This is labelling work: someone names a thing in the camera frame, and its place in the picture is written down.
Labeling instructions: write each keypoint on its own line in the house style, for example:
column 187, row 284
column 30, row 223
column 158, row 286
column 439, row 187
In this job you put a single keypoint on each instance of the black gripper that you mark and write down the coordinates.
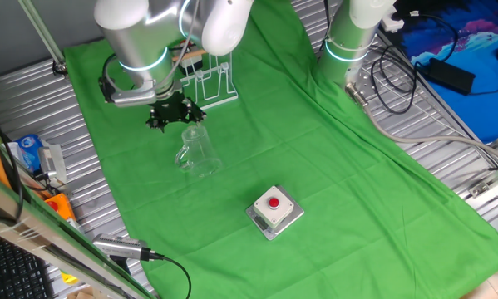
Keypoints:
column 174, row 110

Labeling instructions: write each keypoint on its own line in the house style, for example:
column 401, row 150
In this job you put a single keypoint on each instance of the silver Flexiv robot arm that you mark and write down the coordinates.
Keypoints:
column 128, row 37

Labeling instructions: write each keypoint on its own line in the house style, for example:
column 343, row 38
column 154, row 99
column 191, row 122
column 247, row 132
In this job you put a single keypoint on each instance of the clear acrylic drying rack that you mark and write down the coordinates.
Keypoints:
column 194, row 54

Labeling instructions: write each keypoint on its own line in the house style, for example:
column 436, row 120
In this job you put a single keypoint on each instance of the grey red-button box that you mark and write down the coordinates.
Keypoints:
column 190, row 63

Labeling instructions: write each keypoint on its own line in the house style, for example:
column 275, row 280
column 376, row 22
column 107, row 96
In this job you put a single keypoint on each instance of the red-button box on plate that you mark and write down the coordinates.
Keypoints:
column 273, row 207

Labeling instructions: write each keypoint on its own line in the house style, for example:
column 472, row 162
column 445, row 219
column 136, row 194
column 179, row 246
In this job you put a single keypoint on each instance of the grey finned metal device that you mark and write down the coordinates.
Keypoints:
column 51, row 160

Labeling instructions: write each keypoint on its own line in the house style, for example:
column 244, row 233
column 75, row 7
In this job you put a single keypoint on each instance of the orange box red button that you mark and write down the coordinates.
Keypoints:
column 63, row 209

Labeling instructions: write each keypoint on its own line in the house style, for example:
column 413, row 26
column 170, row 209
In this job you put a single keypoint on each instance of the green cloth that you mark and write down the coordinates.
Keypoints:
column 315, row 166

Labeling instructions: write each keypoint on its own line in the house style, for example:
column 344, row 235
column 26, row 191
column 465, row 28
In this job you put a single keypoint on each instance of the blue tissue pack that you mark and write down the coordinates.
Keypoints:
column 29, row 149

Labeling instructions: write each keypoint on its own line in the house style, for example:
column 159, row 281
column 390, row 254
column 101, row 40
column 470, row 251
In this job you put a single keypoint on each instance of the diagonal aluminium strut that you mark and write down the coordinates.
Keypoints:
column 40, row 31

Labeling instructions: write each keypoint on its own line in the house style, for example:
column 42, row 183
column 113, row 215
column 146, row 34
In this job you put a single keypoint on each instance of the black keyboard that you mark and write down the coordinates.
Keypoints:
column 11, row 274

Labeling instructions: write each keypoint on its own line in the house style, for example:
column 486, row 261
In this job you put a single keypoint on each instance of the black power adapter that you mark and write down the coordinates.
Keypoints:
column 448, row 76

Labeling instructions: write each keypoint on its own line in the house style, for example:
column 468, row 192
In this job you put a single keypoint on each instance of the blue painted mat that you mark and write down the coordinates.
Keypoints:
column 481, row 112

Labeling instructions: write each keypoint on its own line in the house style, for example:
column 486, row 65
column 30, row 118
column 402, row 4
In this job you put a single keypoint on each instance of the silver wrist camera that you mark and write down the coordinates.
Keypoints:
column 134, row 97

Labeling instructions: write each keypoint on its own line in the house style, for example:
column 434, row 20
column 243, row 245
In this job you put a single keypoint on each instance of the black camera plug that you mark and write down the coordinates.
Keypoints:
column 105, row 89

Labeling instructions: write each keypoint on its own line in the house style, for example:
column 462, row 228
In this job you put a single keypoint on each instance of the silver camera on stand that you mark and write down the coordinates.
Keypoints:
column 119, row 246

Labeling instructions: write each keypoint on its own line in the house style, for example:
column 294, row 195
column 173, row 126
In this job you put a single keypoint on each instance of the aluminium frame beam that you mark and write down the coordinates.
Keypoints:
column 45, row 238

